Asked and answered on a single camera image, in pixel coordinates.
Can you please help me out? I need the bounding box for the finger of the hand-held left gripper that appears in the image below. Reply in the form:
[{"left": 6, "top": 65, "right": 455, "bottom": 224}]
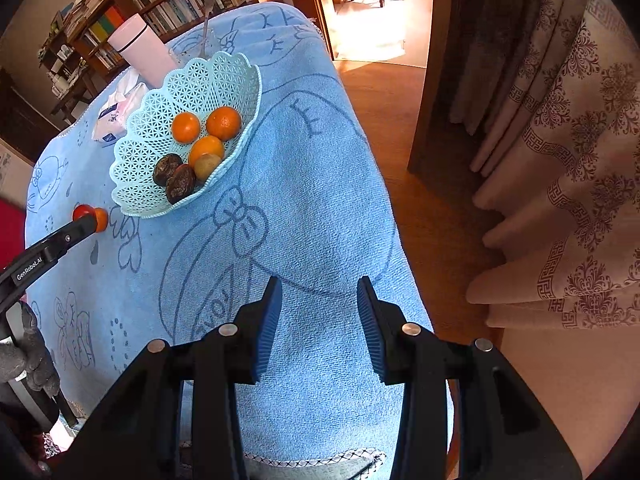
[{"left": 47, "top": 214, "right": 99, "bottom": 257}]

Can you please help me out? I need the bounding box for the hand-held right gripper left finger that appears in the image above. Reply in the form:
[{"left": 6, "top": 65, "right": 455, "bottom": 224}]
[{"left": 55, "top": 276, "right": 283, "bottom": 480}]

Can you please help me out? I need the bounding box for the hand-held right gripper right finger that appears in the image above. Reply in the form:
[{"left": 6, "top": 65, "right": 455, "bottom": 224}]
[{"left": 356, "top": 276, "right": 583, "bottom": 480}]

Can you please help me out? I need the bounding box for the dark wrinkled passion fruit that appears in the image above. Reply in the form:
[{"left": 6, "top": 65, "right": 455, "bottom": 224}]
[
  {"left": 152, "top": 154, "right": 184, "bottom": 187},
  {"left": 165, "top": 163, "right": 197, "bottom": 205}
]

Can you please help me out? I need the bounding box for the light blue plastic basket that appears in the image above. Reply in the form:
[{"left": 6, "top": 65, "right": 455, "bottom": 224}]
[{"left": 109, "top": 51, "right": 263, "bottom": 219}]

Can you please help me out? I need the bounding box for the tan round fruit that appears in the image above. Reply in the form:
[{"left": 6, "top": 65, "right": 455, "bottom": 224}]
[{"left": 193, "top": 153, "right": 222, "bottom": 181}]

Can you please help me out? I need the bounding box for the large orange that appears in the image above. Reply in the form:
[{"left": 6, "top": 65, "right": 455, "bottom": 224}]
[{"left": 205, "top": 106, "right": 243, "bottom": 142}]

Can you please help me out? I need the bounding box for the person's left hand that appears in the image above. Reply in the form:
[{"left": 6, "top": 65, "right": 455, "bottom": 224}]
[{"left": 0, "top": 302, "right": 62, "bottom": 400}]

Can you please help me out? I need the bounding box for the tissue pack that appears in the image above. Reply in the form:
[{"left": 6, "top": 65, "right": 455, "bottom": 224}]
[{"left": 91, "top": 69, "right": 151, "bottom": 149}]

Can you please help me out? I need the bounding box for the blue printed towel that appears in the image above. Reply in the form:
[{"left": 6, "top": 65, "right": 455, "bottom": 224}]
[{"left": 25, "top": 2, "right": 454, "bottom": 467}]

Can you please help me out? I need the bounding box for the pink bottle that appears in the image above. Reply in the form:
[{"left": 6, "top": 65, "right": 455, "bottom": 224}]
[{"left": 107, "top": 16, "right": 179, "bottom": 75}]

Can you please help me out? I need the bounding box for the drinking glass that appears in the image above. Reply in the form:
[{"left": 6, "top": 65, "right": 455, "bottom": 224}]
[{"left": 169, "top": 30, "right": 224, "bottom": 68}]

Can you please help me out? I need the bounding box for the metal fork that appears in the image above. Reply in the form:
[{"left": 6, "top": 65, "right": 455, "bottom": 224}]
[{"left": 201, "top": 0, "right": 218, "bottom": 59}]

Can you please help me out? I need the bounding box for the patterned curtain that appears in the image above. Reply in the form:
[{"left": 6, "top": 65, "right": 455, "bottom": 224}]
[{"left": 449, "top": 0, "right": 640, "bottom": 332}]

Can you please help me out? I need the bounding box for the wooden door frame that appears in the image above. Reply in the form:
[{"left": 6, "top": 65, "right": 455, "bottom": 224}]
[{"left": 407, "top": 0, "right": 455, "bottom": 177}]

